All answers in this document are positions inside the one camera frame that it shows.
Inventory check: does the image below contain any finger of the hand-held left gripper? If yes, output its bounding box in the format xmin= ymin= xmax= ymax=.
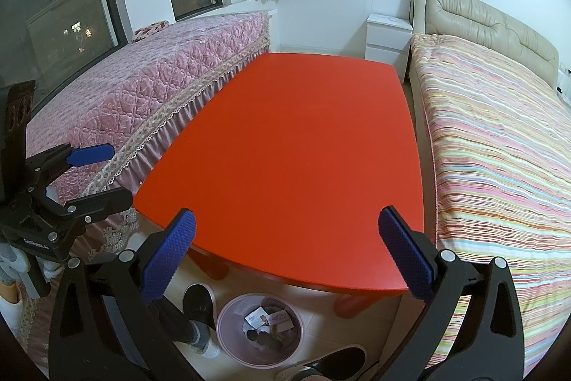
xmin=32 ymin=186 xmax=135 ymax=226
xmin=25 ymin=142 xmax=116 ymax=186

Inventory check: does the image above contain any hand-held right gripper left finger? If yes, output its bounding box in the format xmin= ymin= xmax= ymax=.
xmin=47 ymin=208 xmax=197 ymax=381

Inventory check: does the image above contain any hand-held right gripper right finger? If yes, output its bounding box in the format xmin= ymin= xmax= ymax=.
xmin=377 ymin=205 xmax=525 ymax=381

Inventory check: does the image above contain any pink trash bin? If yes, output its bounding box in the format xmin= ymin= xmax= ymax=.
xmin=216 ymin=292 xmax=307 ymax=370

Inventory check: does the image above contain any person's left hand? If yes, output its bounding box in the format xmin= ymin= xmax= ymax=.
xmin=0 ymin=244 xmax=67 ymax=287

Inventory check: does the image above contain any red table leg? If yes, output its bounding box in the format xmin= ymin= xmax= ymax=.
xmin=189 ymin=249 xmax=231 ymax=280
xmin=334 ymin=293 xmax=374 ymax=318

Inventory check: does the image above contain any black slipper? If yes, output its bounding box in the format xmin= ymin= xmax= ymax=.
xmin=276 ymin=346 xmax=368 ymax=381
xmin=182 ymin=283 xmax=218 ymax=330

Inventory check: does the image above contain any person's leg with grey sock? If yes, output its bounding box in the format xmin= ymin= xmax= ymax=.
xmin=152 ymin=297 xmax=222 ymax=360

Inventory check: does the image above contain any pink quilted bedspread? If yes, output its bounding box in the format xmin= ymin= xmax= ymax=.
xmin=24 ymin=11 xmax=274 ymax=319

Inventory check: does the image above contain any white paper scrap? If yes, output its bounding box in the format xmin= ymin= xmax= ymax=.
xmin=245 ymin=307 xmax=269 ymax=331

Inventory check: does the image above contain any striped bed with beige headboard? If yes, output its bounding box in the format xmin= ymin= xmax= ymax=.
xmin=409 ymin=33 xmax=571 ymax=378

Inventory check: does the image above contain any large dark window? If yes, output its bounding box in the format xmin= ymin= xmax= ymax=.
xmin=0 ymin=0 xmax=135 ymax=127

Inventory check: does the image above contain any white nightstand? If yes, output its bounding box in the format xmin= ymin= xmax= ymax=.
xmin=364 ymin=12 xmax=414 ymax=84

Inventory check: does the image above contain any beige padded headboard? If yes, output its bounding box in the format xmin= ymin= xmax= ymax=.
xmin=411 ymin=0 xmax=561 ymax=95

